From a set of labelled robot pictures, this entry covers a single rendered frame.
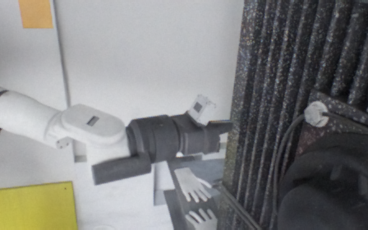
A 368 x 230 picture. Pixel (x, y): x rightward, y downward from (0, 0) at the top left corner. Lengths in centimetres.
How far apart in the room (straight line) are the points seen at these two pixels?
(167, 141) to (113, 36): 84
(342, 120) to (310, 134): 7
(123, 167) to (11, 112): 22
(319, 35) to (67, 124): 40
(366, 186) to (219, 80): 115
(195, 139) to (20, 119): 31
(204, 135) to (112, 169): 18
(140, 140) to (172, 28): 87
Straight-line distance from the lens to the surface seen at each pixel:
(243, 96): 63
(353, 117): 45
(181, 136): 59
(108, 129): 53
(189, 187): 140
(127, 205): 168
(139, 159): 54
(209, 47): 142
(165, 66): 140
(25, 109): 62
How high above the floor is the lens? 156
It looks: 26 degrees down
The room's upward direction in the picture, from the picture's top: 3 degrees clockwise
